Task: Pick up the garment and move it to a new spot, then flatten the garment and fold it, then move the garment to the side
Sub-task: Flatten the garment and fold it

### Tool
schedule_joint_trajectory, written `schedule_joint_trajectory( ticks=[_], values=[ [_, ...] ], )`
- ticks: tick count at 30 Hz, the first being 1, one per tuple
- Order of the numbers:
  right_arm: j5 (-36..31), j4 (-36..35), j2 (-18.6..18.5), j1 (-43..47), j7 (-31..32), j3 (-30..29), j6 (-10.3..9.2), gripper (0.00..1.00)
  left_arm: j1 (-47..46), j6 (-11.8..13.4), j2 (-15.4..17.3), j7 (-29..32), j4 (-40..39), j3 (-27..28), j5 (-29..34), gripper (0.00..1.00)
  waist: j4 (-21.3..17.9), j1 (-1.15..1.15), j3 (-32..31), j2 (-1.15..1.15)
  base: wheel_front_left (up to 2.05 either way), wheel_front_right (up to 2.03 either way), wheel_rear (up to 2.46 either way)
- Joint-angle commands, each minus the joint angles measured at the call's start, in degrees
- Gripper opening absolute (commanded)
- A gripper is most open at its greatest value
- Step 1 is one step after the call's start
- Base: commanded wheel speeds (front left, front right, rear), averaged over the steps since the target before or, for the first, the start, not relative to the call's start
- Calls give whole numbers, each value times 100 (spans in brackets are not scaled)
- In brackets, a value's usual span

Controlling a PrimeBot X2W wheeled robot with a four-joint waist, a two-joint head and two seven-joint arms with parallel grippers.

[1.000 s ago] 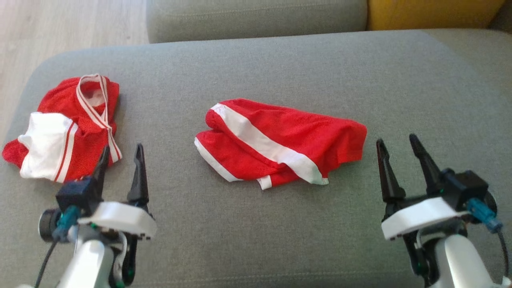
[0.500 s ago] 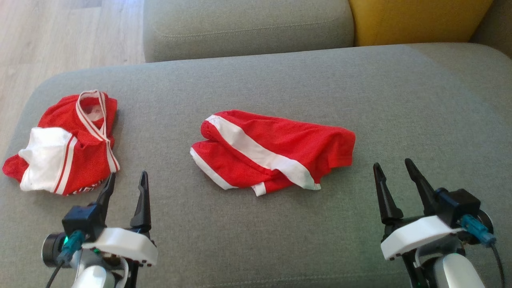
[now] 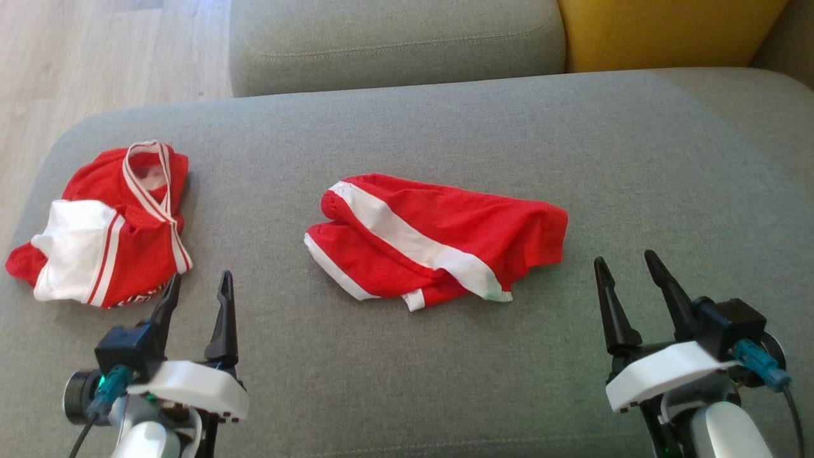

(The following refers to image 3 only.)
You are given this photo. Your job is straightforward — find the grey sofa back cushion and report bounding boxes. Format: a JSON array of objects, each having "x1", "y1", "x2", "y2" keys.
[{"x1": 750, "y1": 0, "x2": 814, "y2": 90}]

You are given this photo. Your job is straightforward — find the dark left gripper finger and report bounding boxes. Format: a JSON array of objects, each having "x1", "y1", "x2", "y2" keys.
[
  {"x1": 149, "y1": 274, "x2": 183, "y2": 347},
  {"x1": 204, "y1": 270, "x2": 240, "y2": 368}
]

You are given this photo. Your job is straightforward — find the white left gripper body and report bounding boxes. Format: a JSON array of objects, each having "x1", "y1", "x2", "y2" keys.
[{"x1": 130, "y1": 347, "x2": 249, "y2": 423}]

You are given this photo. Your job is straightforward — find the black right camera cable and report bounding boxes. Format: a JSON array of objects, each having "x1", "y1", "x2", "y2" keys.
[{"x1": 733, "y1": 340, "x2": 806, "y2": 458}]

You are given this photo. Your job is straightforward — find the red jersey with white trim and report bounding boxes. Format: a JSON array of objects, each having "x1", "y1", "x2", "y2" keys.
[{"x1": 5, "y1": 141, "x2": 193, "y2": 310}]

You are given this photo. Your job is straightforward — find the yellow sofa back cushion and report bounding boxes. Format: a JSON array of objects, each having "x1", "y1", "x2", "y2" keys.
[{"x1": 557, "y1": 0, "x2": 790, "y2": 73}]

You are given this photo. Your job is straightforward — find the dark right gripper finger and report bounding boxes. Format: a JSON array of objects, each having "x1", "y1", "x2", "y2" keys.
[
  {"x1": 644, "y1": 249, "x2": 698, "y2": 342},
  {"x1": 594, "y1": 256, "x2": 644, "y2": 356}
]

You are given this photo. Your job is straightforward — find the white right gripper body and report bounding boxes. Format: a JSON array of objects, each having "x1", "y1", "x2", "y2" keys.
[{"x1": 605, "y1": 342, "x2": 738, "y2": 414}]

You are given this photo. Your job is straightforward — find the red shorts with white stripe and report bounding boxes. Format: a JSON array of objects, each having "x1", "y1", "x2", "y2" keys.
[{"x1": 303, "y1": 173, "x2": 569, "y2": 312}]

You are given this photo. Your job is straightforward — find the large grey sofa seat cushion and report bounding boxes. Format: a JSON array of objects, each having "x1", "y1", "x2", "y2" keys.
[{"x1": 0, "y1": 67, "x2": 814, "y2": 458}]

